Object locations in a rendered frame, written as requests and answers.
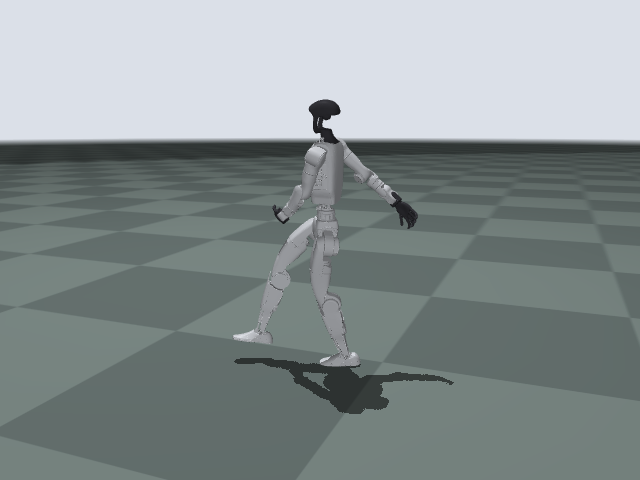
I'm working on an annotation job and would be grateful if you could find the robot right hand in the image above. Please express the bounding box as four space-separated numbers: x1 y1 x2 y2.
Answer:
390 192 418 229

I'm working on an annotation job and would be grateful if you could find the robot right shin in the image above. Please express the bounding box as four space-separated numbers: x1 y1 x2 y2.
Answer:
255 271 284 334

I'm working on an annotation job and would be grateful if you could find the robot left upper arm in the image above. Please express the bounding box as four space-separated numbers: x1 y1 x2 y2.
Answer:
295 146 328 200

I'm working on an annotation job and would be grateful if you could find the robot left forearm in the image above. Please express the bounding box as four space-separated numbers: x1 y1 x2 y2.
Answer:
277 186 304 221

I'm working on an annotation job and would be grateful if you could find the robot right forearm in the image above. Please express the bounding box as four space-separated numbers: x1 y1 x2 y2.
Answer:
367 168 396 204

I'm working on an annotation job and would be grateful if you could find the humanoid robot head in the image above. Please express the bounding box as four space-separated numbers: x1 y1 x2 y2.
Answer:
309 99 341 144

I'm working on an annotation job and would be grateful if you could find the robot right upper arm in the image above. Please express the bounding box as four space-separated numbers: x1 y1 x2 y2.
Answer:
336 137 371 183

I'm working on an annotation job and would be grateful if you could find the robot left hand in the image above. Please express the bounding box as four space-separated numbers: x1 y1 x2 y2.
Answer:
273 205 290 224

